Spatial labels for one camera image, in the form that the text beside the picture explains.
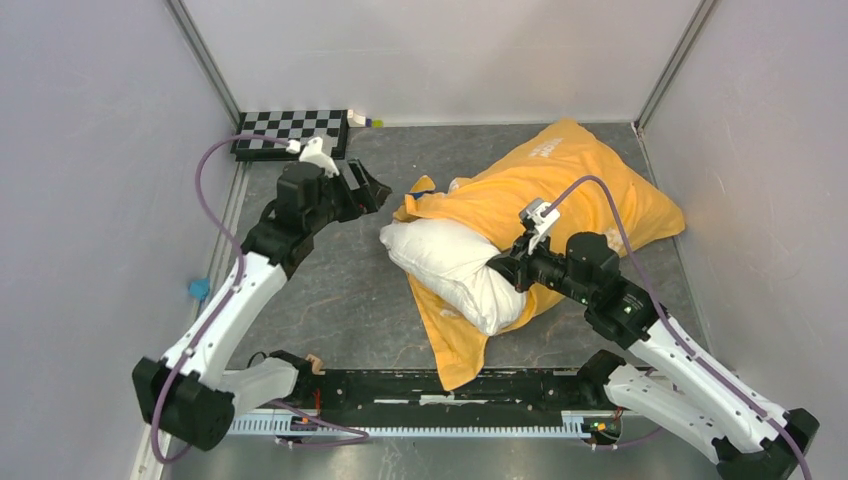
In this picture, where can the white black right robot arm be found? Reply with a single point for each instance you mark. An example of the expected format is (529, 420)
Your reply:
(745, 435)

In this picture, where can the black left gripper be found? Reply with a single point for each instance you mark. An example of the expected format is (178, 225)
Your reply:
(370, 192)

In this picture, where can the black white checkerboard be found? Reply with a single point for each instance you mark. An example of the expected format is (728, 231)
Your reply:
(301, 125)

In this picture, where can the small wooden block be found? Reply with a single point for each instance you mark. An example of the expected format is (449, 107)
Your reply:
(316, 365)

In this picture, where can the slotted grey cable duct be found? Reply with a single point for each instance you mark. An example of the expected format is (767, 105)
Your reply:
(283, 424)

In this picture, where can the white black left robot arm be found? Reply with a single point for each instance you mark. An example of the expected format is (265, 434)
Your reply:
(188, 392)

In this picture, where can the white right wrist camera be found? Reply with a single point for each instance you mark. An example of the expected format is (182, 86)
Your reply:
(538, 218)

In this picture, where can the yellow and blue printed pillowcase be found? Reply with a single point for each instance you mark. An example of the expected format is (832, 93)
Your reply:
(561, 182)

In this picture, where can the white pillow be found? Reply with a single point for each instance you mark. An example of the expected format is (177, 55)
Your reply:
(450, 260)

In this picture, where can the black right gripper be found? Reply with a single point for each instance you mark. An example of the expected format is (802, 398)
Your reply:
(514, 267)

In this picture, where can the small white purple bottle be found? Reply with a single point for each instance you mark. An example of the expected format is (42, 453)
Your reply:
(358, 120)

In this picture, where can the small blue clip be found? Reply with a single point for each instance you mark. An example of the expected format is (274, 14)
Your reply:
(199, 289)

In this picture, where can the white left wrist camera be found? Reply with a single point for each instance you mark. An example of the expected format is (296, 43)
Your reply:
(312, 152)

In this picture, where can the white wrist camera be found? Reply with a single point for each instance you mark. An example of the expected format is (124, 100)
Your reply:
(538, 218)
(312, 152)

